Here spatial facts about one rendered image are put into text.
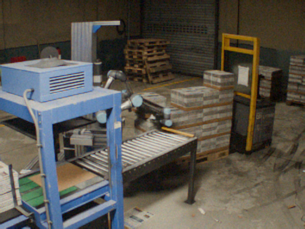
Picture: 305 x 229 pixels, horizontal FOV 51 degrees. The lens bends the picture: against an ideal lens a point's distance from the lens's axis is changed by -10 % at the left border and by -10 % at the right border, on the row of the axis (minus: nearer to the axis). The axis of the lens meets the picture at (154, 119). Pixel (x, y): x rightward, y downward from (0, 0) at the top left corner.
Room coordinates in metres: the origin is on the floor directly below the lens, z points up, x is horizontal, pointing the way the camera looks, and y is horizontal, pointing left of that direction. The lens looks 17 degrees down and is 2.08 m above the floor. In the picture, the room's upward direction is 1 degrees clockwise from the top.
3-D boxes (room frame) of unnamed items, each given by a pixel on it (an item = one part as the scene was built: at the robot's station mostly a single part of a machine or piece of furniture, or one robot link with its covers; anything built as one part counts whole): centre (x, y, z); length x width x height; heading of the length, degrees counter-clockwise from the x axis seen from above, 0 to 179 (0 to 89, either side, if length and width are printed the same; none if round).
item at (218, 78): (5.04, -0.94, 0.65); 0.39 x 0.30 x 1.29; 33
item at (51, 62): (2.36, 0.73, 1.78); 0.32 x 0.28 x 0.05; 51
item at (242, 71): (5.28, -1.32, 1.27); 0.57 x 0.01 x 0.65; 33
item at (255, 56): (5.00, -1.48, 0.97); 0.09 x 0.09 x 1.75; 33
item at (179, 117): (4.65, -0.33, 0.42); 1.17 x 0.39 x 0.83; 123
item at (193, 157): (3.56, -0.43, 0.34); 0.06 x 0.06 x 0.68; 51
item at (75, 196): (2.43, 0.81, 0.75); 0.70 x 0.65 x 0.10; 141
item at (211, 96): (4.88, -0.69, 0.95); 0.38 x 0.29 x 0.23; 33
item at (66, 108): (2.43, 0.81, 1.50); 0.94 x 0.68 x 0.10; 51
